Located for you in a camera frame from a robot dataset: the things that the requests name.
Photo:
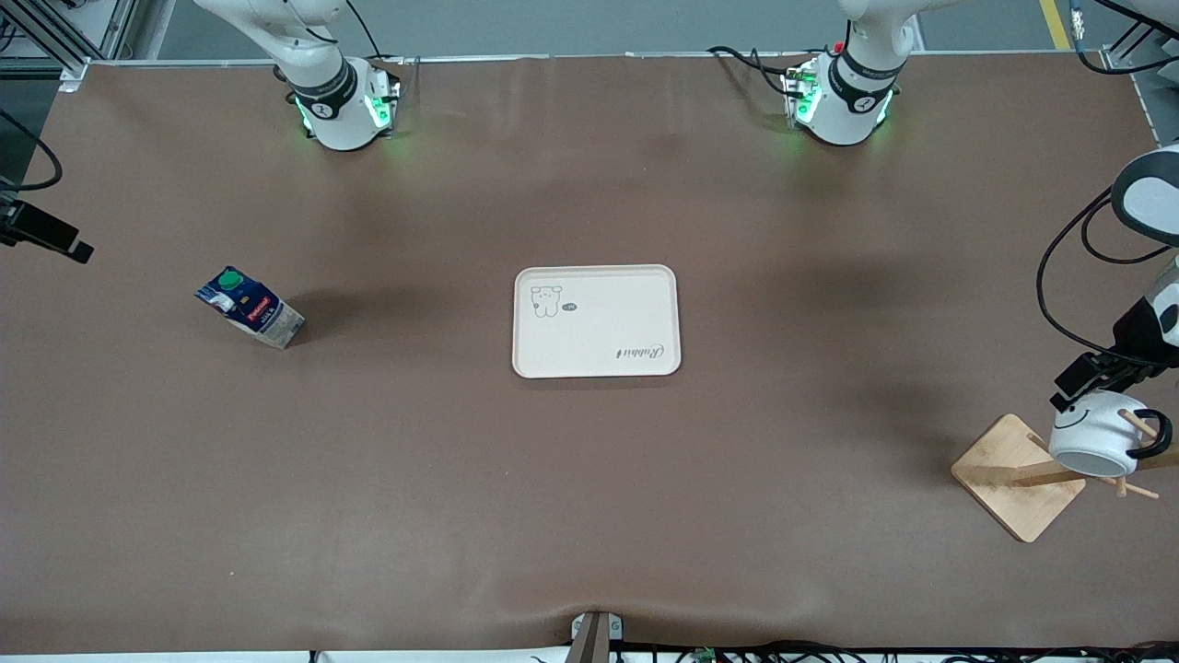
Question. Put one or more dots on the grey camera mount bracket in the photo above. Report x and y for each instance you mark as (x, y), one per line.
(594, 635)

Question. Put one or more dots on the beige tray with bear print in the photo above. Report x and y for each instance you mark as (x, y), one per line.
(597, 322)

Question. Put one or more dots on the brown table cover mat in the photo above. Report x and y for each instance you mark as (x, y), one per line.
(461, 506)

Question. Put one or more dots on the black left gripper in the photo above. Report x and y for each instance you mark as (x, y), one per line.
(1134, 337)

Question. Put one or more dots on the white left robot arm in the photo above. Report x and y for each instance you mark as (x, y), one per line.
(843, 115)

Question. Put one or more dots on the blue milk carton green cap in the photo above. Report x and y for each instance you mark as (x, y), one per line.
(253, 311)

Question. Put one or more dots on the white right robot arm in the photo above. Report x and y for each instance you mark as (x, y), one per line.
(336, 120)

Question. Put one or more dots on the wooden mug rack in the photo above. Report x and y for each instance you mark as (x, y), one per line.
(1013, 479)

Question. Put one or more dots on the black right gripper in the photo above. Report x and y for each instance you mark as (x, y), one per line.
(39, 228)

